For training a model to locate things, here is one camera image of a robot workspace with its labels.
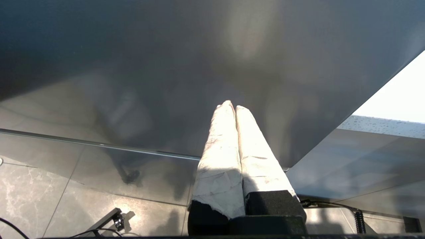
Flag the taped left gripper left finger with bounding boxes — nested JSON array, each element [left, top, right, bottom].
[[188, 100, 246, 235]]

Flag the small black block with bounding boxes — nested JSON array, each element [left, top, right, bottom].
[[403, 216, 423, 233]]

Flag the base cabinet front panel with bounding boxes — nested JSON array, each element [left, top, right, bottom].
[[286, 128, 425, 219]]

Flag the black coiled cable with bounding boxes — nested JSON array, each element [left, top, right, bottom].
[[300, 199, 367, 235]]

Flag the thin black cable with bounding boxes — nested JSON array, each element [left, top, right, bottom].
[[68, 227, 125, 239], [0, 217, 31, 239]]

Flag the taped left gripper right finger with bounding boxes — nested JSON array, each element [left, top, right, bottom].
[[236, 106, 307, 218]]

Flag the tall cabinet unit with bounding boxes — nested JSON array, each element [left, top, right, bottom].
[[0, 0, 425, 170]]

